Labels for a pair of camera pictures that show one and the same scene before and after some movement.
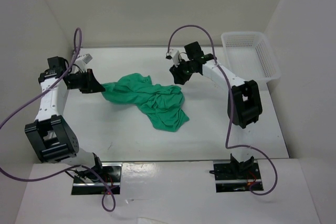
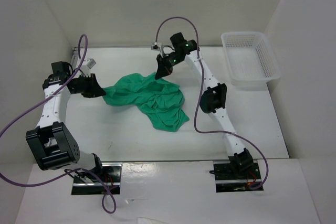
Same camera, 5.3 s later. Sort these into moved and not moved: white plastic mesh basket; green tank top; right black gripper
Moved: right black gripper
Not moved: white plastic mesh basket; green tank top
